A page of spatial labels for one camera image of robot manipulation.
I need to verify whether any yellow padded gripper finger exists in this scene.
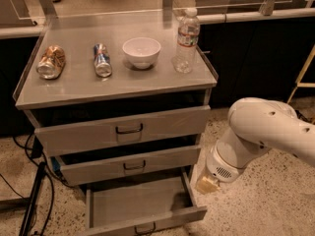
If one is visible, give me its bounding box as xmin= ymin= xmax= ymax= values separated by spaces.
xmin=195 ymin=168 xmax=220 ymax=195

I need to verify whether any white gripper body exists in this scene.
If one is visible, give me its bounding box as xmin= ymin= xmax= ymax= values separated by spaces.
xmin=206 ymin=146 xmax=244 ymax=183

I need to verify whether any grey drawer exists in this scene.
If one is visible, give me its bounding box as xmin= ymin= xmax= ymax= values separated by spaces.
xmin=61 ymin=146 xmax=201 ymax=185
xmin=35 ymin=105 xmax=210 ymax=156
xmin=80 ymin=168 xmax=207 ymax=236

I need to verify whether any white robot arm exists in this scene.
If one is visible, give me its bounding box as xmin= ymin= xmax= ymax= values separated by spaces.
xmin=196 ymin=97 xmax=315 ymax=194

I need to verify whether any grey metal drawer cabinet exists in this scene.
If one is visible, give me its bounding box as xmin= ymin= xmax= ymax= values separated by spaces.
xmin=12 ymin=10 xmax=220 ymax=236

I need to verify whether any white bowl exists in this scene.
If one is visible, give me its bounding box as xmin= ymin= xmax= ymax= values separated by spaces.
xmin=122 ymin=37 xmax=161 ymax=69

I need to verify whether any clear plastic water bottle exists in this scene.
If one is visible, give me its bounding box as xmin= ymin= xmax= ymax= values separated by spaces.
xmin=172 ymin=8 xmax=200 ymax=74

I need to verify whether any blue slim energy can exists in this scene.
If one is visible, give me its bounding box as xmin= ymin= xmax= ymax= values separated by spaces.
xmin=94 ymin=43 xmax=112 ymax=78

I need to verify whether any black stand bar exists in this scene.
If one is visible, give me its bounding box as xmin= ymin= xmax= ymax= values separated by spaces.
xmin=19 ymin=162 xmax=45 ymax=236

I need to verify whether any orange soda can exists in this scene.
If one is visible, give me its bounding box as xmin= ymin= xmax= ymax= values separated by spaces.
xmin=36 ymin=45 xmax=66 ymax=80

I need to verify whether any white railing counter edge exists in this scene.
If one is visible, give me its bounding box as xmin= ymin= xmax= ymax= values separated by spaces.
xmin=0 ymin=8 xmax=315 ymax=39

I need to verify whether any yellow wheeled cart frame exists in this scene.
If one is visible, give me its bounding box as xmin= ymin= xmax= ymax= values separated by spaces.
xmin=286 ymin=44 xmax=315 ymax=103

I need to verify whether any black floor cable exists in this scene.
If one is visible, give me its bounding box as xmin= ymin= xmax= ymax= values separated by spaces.
xmin=0 ymin=133 xmax=72 ymax=236

